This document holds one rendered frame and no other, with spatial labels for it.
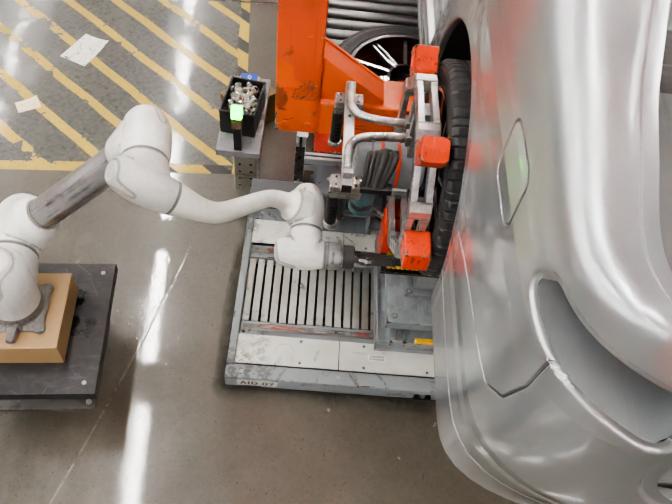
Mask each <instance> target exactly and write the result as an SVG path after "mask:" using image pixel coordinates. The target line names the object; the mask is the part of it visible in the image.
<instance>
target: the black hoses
mask: <svg viewBox="0 0 672 504"><path fill-rule="evenodd" d="M377 156H378V157H377ZM376 159H377V161H376ZM399 159H400V151H395V150H392V149H387V148H384V149H380V150H371V151H368V152H367V156H366V161H365V165H364V170H363V176H362V181H360V183H359V193H365V194H376V195H387V196H391V194H392V184H388V182H389V180H390V179H391V177H392V175H393V173H394V171H395V169H396V167H397V165H398V162H399ZM375 163H376V165H375ZM374 167H375V168H374Z"/></svg>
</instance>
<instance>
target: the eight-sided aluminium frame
mask: <svg viewBox="0 0 672 504"><path fill-rule="evenodd" d="M438 83H439V81H438V78H437V75H431V74H421V73H414V75H412V76H411V77H409V78H406V80H405V83H404V85H403V94H402V99H401V103H400V108H399V112H398V116H397V118H401V119H405V114H406V110H407V106H408V102H409V97H410V96H415V98H414V100H415V117H416V120H415V122H416V125H415V148H414V157H413V166H412V175H411V184H410V193H409V197H408V203H407V191H408V189H398V188H392V194H391V196H387V201H388V236H387V244H388V248H390V249H391V251H392V252H393V254H394V257H396V258H400V259H401V248H400V244H401V241H402V237H403V234H404V231H405V230H411V228H412V224H413V221H414V220H419V221H418V224H417V227H416V230H415V231H426V228H427V225H428V222H429V221H430V219H431V214H432V209H433V204H434V203H433V195H434V186H435V178H436V169H437V168H430V167H428V168H427V176H426V185H425V194H424V197H418V191H419V182H420V174H421V167H420V166H415V158H416V147H417V146H416V143H417V141H418V140H419V139H420V138H421V137H422V136H423V135H429V136H439V137H441V128H442V123H440V110H439V95H438ZM426 92H429V104H430V110H431V117H430V122H427V121H425V109H424V93H426ZM394 133H405V132H404V128H400V127H394ZM395 201H400V232H398V231H395Z"/></svg>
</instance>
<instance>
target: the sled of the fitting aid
mask: <svg viewBox="0 0 672 504"><path fill-rule="evenodd" d="M378 235H379V233H377V236H376V240H375V253H378ZM374 350H378V351H391V352H404V353H417V354H429V355H433V334H432V331H420V330H408V329H395V328H385V274H383V273H380V266H374Z"/></svg>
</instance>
